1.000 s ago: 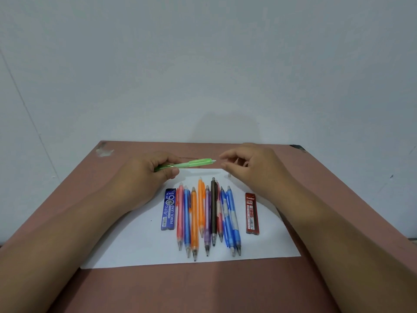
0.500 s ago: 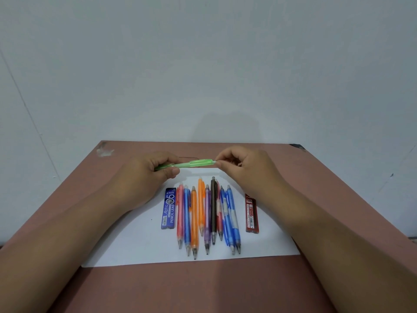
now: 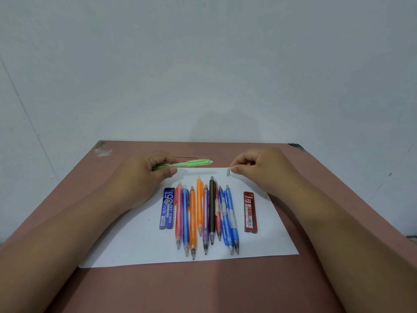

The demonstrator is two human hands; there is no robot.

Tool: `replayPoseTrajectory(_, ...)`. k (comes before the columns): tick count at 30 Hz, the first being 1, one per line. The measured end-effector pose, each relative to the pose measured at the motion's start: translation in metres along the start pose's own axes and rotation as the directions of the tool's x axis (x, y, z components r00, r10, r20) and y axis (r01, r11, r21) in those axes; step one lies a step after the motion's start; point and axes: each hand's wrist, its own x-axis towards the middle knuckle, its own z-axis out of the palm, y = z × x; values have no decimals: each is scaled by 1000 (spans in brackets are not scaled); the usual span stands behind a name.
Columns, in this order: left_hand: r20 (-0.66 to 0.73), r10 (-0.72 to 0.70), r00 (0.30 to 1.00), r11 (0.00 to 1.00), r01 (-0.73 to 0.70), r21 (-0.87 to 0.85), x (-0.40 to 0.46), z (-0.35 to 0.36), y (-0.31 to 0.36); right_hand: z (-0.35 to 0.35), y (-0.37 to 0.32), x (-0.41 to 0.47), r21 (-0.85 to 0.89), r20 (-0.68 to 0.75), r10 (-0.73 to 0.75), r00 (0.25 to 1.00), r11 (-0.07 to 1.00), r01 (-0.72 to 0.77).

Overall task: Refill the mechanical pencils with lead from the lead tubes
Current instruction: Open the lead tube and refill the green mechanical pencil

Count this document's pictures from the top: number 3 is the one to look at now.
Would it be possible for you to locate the person's left hand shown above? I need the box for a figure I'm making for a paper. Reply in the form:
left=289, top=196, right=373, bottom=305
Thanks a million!
left=105, top=151, right=179, bottom=211

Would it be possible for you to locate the person's right hand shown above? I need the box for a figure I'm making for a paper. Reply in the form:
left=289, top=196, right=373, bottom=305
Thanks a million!
left=230, top=147, right=294, bottom=197

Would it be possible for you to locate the green mechanical pencil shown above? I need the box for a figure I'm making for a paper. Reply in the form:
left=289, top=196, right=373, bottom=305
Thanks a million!
left=152, top=159, right=213, bottom=171

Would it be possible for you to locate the person's right forearm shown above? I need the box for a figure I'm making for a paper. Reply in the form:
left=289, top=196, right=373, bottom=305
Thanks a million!
left=270, top=168, right=417, bottom=313

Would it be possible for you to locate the person's left forearm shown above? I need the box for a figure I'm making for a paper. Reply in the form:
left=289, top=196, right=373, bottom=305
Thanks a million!
left=0, top=174, right=131, bottom=313

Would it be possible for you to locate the blue pencil lead case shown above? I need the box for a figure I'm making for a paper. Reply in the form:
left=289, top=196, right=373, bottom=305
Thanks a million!
left=159, top=188, right=175, bottom=230

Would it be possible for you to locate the red pencil lead case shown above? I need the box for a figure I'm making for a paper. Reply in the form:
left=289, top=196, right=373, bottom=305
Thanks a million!
left=243, top=191, right=258, bottom=234

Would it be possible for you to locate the row of colourful mechanical pencils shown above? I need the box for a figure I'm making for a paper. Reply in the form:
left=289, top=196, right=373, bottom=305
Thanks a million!
left=174, top=176, right=240, bottom=260

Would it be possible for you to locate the white paper sheet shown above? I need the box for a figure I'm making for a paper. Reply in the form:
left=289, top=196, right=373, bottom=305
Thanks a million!
left=79, top=167, right=299, bottom=268

